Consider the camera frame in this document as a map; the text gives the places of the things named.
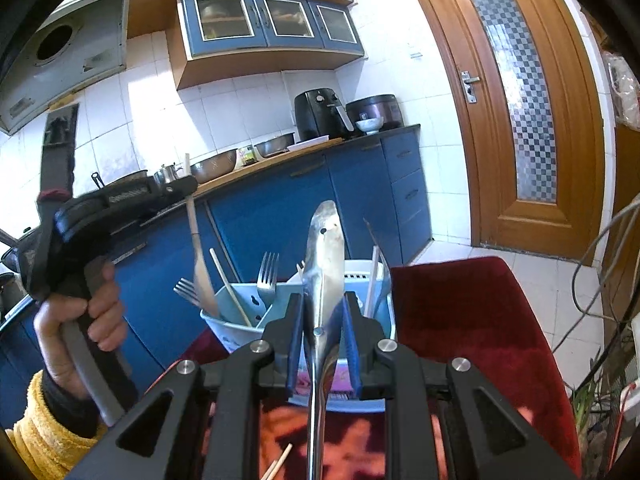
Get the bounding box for green plant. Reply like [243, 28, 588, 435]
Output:
[572, 370, 623, 443]

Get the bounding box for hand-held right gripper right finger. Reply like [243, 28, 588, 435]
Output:
[340, 292, 576, 480]

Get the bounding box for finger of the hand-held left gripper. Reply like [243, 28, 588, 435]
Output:
[159, 175, 200, 202]

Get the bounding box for black air fryer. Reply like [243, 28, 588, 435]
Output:
[293, 88, 347, 143]

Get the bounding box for white tray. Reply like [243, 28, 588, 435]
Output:
[286, 134, 331, 153]

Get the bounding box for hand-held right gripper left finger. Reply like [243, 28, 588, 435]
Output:
[65, 292, 306, 480]

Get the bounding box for metal door handle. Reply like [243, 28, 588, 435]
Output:
[459, 70, 482, 106]

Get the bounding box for white chopstick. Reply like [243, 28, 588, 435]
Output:
[363, 245, 380, 319]

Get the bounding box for dark wok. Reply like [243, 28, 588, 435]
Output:
[91, 170, 150, 190]

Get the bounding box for metal kettle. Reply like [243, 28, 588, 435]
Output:
[153, 162, 184, 187]

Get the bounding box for person's left hand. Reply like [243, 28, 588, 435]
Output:
[32, 260, 129, 398]

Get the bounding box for grey range hood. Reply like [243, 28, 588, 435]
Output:
[0, 0, 132, 137]

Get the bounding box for light blue chopstick box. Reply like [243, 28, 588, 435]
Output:
[200, 259, 399, 414]

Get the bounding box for metal spoon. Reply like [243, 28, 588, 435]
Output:
[299, 200, 347, 480]

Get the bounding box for person's left forearm yellow sleeve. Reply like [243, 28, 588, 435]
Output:
[0, 369, 110, 480]

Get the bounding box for blue glass-front wall cabinet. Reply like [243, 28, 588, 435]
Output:
[166, 0, 367, 92]

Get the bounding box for plastic bag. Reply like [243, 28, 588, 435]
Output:
[606, 51, 640, 130]

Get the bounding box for wooden door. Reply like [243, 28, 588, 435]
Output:
[399, 0, 620, 262]

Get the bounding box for large metal bowl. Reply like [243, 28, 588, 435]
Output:
[190, 148, 239, 185]

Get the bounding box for grey cables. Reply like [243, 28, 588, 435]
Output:
[550, 200, 640, 411]

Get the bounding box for wooden spoon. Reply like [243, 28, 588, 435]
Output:
[183, 152, 222, 317]

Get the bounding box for blue kitchen base cabinets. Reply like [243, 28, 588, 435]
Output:
[0, 129, 434, 397]

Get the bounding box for red floral blanket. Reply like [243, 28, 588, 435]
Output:
[145, 255, 584, 480]

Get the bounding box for dark rice cooker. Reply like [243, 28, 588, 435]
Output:
[345, 93, 404, 132]

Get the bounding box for small metal bowl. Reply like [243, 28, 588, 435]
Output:
[253, 132, 296, 158]

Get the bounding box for metal fork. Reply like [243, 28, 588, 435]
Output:
[173, 278, 202, 309]
[256, 251, 280, 307]

